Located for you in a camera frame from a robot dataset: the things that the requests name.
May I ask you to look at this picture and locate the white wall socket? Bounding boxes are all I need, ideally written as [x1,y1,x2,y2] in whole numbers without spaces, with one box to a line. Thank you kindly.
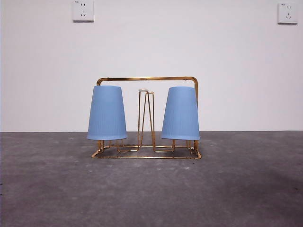
[72,0,95,23]
[277,2,298,25]

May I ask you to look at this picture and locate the blue ribbed cup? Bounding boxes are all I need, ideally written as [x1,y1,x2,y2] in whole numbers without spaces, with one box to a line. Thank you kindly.
[160,86,201,141]
[86,85,128,141]

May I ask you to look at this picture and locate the gold wire cup rack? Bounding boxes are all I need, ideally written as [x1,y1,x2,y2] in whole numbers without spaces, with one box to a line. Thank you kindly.
[91,75,202,159]

